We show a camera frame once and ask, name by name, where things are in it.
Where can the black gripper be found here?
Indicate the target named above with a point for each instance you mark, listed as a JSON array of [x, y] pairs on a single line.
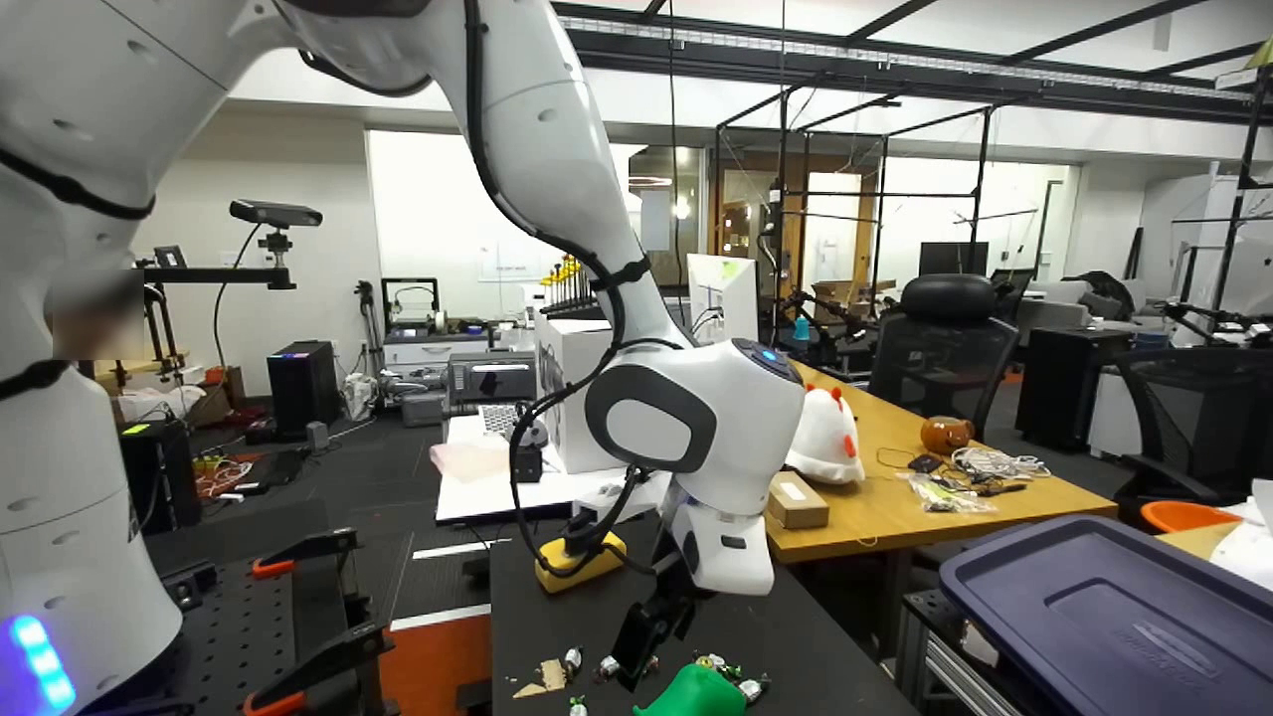
[[650, 621]]

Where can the green plush toy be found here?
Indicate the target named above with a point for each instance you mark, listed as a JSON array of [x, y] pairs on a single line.
[[701, 691]]

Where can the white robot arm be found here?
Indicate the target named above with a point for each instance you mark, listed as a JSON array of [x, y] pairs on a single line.
[[103, 98]]

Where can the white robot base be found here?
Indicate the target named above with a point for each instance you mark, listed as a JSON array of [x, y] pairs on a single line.
[[83, 603]]

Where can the orange bowl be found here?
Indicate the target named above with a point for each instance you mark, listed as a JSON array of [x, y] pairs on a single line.
[[1184, 513]]

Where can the yellow sponge block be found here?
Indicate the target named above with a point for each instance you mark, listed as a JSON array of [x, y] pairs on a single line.
[[571, 562]]

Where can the small wooden box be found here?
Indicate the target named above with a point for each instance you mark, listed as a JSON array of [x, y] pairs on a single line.
[[794, 501]]

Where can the white hard hat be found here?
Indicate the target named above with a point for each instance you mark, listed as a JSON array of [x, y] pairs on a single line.
[[824, 443]]

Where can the white box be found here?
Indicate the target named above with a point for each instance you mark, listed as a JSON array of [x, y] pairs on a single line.
[[571, 346]]

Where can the wooden desk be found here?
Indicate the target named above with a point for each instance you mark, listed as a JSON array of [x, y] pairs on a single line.
[[892, 512]]

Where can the computer monitor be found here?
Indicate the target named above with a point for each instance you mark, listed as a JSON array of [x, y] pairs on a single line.
[[722, 296]]

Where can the black office chair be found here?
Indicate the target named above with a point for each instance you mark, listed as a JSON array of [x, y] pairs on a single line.
[[944, 346]]

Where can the blue storage bin lid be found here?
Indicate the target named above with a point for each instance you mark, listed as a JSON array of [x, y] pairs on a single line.
[[1116, 621]]

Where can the black depth camera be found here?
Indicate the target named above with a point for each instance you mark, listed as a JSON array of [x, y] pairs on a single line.
[[275, 213]]

